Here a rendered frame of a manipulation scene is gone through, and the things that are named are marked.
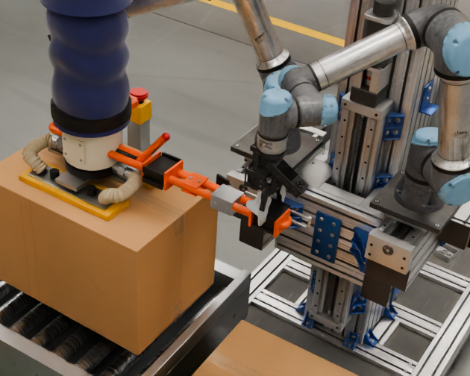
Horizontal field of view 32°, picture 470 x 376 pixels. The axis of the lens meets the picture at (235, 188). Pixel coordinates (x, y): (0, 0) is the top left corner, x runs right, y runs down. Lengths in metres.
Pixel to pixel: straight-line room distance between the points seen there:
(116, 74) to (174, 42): 3.47
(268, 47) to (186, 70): 2.74
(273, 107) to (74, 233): 0.74
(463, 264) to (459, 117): 1.58
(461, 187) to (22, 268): 1.34
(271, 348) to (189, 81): 2.84
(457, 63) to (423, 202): 0.55
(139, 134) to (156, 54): 2.58
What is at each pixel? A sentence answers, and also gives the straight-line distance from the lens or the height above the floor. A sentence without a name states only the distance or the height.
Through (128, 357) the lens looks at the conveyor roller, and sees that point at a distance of 2.63.
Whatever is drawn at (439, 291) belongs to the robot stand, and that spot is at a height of 0.21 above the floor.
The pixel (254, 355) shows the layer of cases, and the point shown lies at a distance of 2.66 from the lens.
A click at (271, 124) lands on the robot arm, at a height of 1.45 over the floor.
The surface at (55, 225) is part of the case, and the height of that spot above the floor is 0.98.
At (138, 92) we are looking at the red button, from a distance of 2.96.
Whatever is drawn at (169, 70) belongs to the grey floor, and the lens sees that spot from 5.36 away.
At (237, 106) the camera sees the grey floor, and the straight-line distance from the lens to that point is 4.99.
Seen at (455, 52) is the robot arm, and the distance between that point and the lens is 2.06.
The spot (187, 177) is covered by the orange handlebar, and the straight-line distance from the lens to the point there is 2.28.
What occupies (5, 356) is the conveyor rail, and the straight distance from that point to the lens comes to 2.70.
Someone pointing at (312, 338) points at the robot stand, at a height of 0.21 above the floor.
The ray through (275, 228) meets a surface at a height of 1.16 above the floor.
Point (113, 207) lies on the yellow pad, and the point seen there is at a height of 1.05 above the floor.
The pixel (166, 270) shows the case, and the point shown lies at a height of 0.87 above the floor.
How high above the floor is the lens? 2.47
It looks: 35 degrees down
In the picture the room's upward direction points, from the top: 4 degrees clockwise
